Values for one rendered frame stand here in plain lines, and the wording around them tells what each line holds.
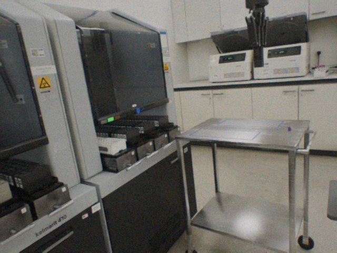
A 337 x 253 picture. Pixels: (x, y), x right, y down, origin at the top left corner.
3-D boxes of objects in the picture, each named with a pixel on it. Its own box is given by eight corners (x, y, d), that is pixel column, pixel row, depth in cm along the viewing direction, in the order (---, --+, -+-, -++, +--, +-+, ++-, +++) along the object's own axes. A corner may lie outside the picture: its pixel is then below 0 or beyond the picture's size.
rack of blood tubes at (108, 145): (75, 152, 139) (72, 140, 138) (89, 146, 147) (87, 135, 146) (113, 157, 123) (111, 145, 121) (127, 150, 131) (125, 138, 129)
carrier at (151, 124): (153, 130, 159) (151, 120, 157) (156, 130, 158) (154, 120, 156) (141, 135, 149) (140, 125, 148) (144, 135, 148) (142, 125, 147)
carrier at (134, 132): (137, 137, 146) (136, 127, 145) (140, 137, 145) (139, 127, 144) (124, 143, 137) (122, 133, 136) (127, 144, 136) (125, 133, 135)
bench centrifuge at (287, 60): (253, 80, 305) (250, 19, 289) (265, 75, 356) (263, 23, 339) (305, 77, 275) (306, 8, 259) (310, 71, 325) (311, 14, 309)
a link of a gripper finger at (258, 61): (262, 46, 88) (261, 46, 87) (263, 67, 89) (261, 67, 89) (254, 47, 90) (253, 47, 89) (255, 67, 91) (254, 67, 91)
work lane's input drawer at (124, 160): (39, 158, 159) (35, 144, 157) (58, 151, 170) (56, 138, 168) (125, 174, 118) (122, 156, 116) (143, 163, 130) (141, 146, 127)
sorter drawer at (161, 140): (79, 143, 183) (76, 130, 181) (93, 137, 194) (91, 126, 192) (161, 152, 143) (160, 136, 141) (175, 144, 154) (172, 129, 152)
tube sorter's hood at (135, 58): (39, 124, 147) (9, 5, 132) (113, 104, 196) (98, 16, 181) (99, 126, 119) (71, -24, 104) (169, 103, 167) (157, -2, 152)
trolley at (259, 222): (185, 261, 160) (169, 136, 141) (216, 221, 196) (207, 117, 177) (304, 310, 121) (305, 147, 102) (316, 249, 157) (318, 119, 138)
